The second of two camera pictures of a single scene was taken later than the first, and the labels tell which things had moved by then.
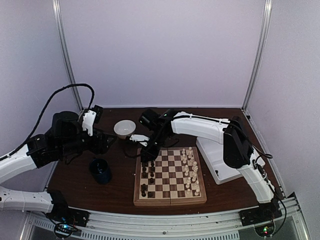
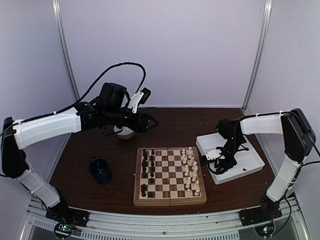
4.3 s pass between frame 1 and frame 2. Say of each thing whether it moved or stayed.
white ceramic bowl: stayed
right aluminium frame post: stayed
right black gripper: moved
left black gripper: moved
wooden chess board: stayed
